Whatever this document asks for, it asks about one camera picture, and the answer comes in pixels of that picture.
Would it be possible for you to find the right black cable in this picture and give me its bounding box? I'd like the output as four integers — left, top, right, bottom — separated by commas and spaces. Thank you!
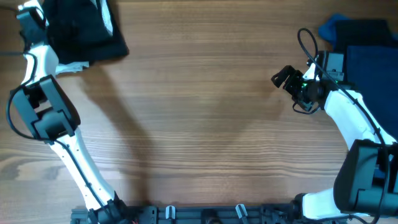
297, 27, 392, 224

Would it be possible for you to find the black cable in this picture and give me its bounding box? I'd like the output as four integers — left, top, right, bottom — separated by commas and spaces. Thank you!
297, 27, 392, 224
5, 6, 113, 218

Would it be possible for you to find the navy blue garment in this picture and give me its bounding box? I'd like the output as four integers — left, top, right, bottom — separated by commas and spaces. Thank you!
346, 46, 397, 138

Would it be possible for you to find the bright blue garment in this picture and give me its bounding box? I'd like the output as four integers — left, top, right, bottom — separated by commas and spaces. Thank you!
318, 14, 349, 48

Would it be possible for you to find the left black cable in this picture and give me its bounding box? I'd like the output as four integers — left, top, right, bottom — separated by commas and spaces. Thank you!
5, 6, 113, 218

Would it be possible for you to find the light blue folded cloth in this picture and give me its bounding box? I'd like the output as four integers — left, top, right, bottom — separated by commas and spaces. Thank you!
57, 1, 115, 73

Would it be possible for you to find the black garment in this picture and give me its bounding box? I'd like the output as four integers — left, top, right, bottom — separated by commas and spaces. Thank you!
333, 19, 397, 52
42, 0, 129, 64

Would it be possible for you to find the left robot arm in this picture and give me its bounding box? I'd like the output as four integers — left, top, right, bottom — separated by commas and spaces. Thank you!
6, 45, 134, 223

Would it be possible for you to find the black garment in pile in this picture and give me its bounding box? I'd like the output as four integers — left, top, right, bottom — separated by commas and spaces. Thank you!
333, 19, 397, 52

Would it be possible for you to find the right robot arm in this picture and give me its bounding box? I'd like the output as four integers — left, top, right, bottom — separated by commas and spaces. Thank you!
271, 65, 397, 221

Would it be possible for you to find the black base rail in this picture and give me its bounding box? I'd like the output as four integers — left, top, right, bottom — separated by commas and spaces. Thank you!
70, 203, 346, 224

